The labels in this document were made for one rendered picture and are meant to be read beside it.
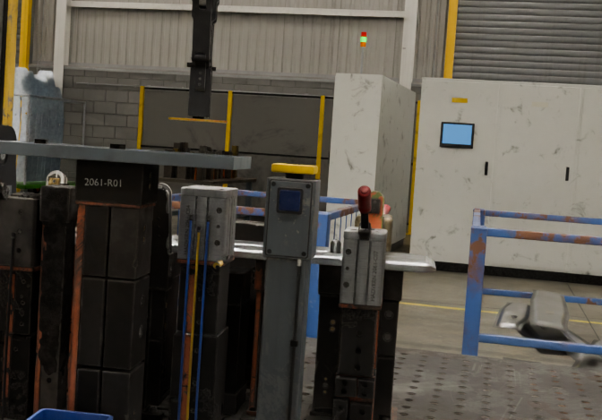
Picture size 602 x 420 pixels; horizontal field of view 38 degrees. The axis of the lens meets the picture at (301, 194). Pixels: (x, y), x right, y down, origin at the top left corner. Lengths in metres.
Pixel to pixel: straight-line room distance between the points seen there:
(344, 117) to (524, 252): 2.32
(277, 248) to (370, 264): 0.21
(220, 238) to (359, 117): 7.97
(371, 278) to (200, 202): 0.30
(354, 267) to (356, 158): 7.96
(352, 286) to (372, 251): 0.06
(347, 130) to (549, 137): 2.07
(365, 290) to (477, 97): 7.94
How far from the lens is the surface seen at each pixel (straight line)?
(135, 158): 1.24
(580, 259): 9.37
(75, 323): 1.33
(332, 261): 1.51
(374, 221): 1.72
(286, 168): 1.23
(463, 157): 9.27
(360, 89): 9.37
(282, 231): 1.24
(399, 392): 1.86
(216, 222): 1.41
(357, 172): 9.34
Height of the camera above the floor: 1.18
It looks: 3 degrees down
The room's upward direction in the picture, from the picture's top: 4 degrees clockwise
